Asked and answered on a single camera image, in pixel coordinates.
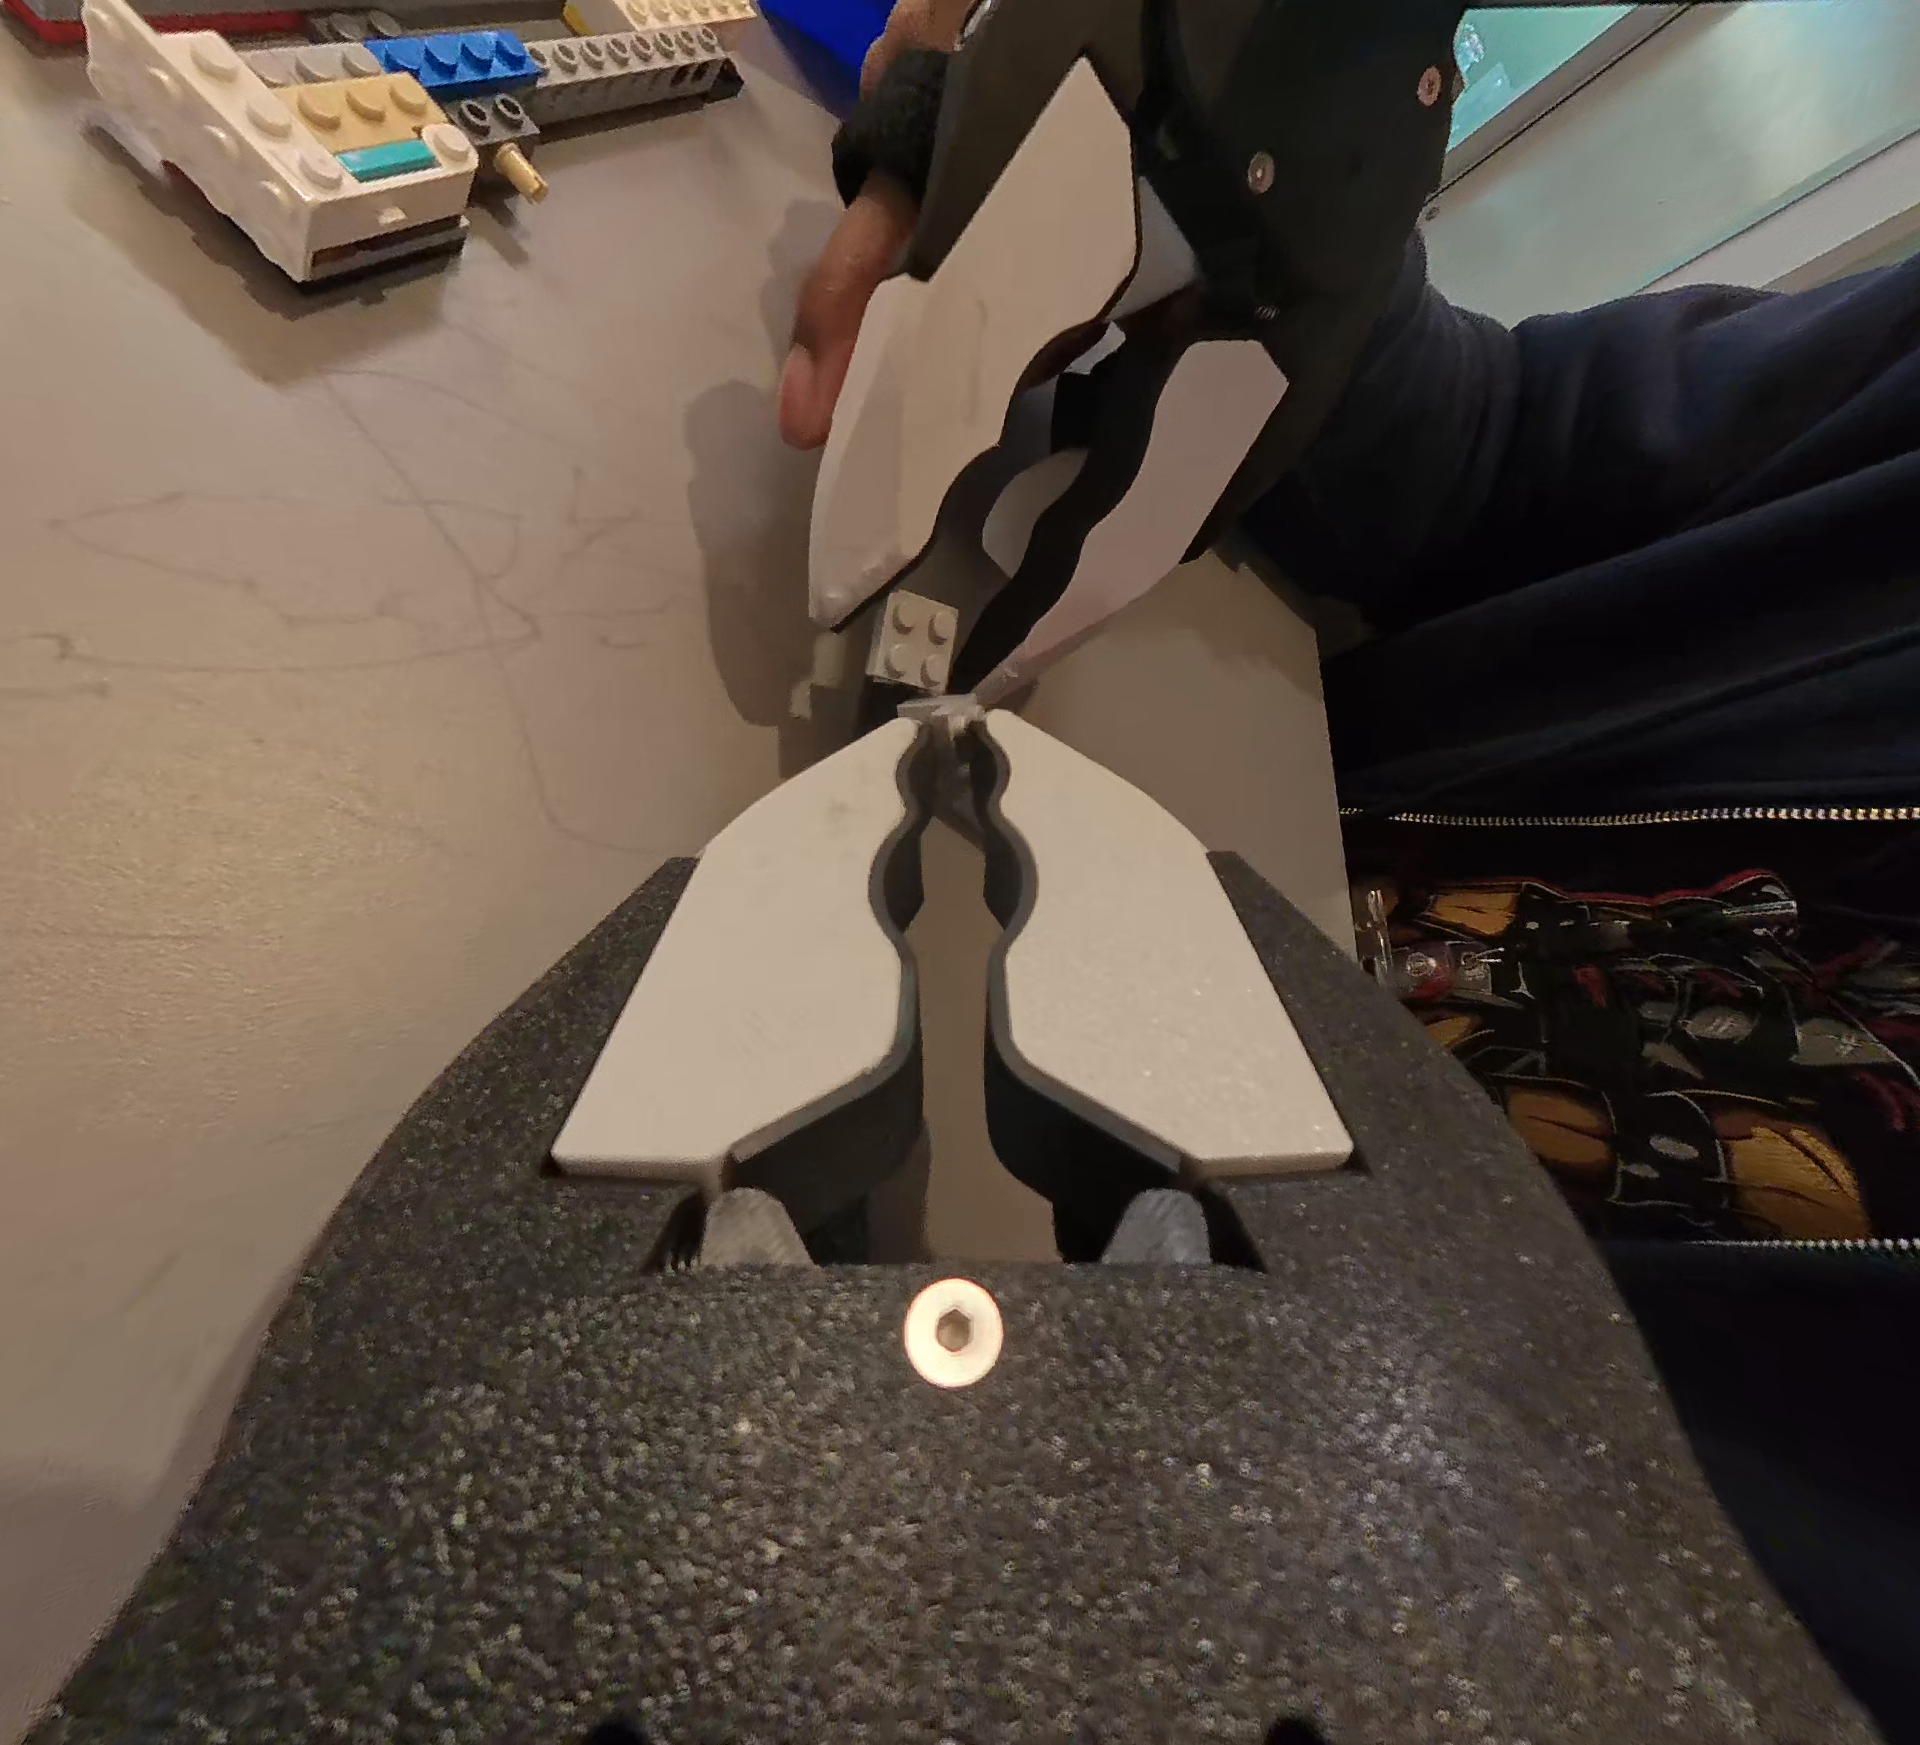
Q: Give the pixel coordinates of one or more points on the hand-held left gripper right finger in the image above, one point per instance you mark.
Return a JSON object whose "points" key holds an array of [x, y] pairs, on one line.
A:
{"points": [[1163, 995]]}

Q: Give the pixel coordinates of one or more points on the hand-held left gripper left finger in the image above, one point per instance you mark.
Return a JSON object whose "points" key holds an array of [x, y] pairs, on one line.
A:
{"points": [[751, 980]]}

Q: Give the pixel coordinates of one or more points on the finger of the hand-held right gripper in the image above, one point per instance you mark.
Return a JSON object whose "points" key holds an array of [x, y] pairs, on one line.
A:
{"points": [[1200, 455], [961, 349]]}

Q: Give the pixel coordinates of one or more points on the light grey toy brick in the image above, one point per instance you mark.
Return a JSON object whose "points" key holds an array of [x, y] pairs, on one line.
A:
{"points": [[914, 642]]}

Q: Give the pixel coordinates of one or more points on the small grey toy brick piece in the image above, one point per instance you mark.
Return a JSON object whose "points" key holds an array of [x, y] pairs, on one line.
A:
{"points": [[946, 713]]}

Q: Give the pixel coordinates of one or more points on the person's right forearm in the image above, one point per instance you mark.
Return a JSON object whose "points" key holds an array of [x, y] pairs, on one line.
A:
{"points": [[1575, 425]]}

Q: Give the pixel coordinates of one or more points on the person's right hand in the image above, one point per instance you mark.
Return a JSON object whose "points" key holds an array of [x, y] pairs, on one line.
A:
{"points": [[862, 262]]}

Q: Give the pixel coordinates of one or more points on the small white toy brick piece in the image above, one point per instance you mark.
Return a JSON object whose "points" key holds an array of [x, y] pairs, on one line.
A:
{"points": [[817, 689]]}

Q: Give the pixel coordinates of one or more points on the printed patterned shirt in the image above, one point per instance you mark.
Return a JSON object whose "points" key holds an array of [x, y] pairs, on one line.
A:
{"points": [[1635, 1042]]}

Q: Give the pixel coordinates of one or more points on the long multicoloured toy brick model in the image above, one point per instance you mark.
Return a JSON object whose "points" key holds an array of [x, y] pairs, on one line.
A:
{"points": [[344, 52]]}

